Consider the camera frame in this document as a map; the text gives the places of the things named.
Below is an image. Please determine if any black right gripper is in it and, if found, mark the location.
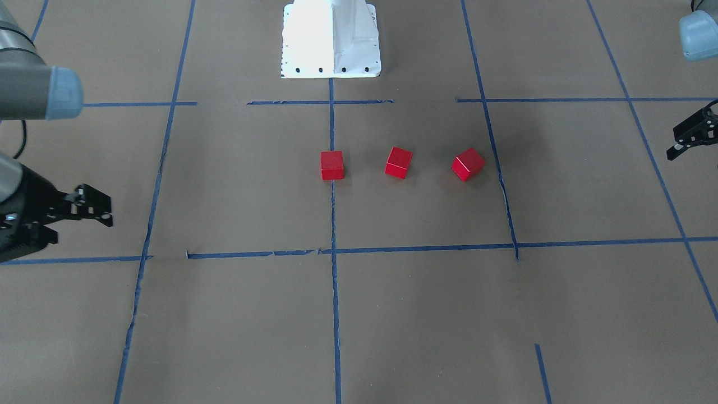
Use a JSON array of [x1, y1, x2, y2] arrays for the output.
[[1, 166, 114, 263]]

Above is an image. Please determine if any red block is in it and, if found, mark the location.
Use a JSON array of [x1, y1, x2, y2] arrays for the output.
[[451, 148, 486, 182], [384, 146, 413, 180], [320, 150, 344, 181]]

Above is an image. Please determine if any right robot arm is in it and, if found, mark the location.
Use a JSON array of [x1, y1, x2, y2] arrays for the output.
[[1, 7, 113, 263]]

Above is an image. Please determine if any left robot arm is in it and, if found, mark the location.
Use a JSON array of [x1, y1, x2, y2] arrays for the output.
[[666, 1, 717, 161]]

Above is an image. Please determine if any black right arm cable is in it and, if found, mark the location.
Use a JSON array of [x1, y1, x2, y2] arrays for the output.
[[11, 120, 27, 160]]

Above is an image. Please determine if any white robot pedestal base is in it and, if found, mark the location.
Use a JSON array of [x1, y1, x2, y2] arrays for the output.
[[280, 1, 382, 79]]

